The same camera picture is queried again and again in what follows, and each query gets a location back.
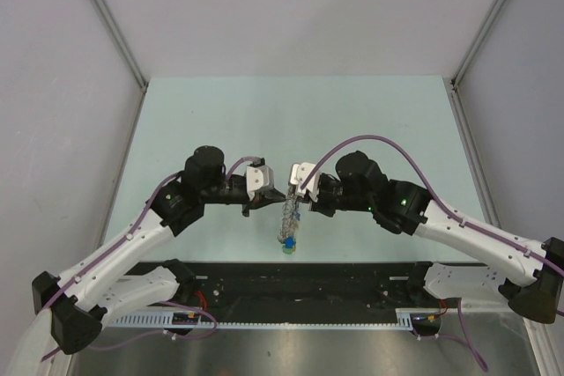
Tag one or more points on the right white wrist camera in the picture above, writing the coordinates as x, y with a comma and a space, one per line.
304, 181

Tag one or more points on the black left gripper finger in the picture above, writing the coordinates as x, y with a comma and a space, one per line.
275, 194
266, 200

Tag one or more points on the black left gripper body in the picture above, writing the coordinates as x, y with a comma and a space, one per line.
246, 206

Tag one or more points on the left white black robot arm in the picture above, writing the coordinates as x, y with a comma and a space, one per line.
80, 301

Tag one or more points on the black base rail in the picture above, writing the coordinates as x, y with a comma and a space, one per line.
382, 284

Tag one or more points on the aluminium frame post left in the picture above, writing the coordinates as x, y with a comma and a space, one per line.
116, 35

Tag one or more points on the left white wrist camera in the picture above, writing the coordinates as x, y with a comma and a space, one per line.
259, 177

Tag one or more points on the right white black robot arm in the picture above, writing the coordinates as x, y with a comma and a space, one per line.
525, 273

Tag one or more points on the metal keyring with coloured tags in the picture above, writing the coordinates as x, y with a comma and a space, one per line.
290, 222

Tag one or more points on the white slotted cable duct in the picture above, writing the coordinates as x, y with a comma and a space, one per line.
177, 319

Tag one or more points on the aluminium frame post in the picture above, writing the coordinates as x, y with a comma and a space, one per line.
471, 53
116, 35

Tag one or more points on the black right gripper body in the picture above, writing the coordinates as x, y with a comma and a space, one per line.
332, 197

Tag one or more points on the aluminium frame post right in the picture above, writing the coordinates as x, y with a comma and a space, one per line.
471, 53

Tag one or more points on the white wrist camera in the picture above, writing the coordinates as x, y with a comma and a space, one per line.
259, 177
304, 181

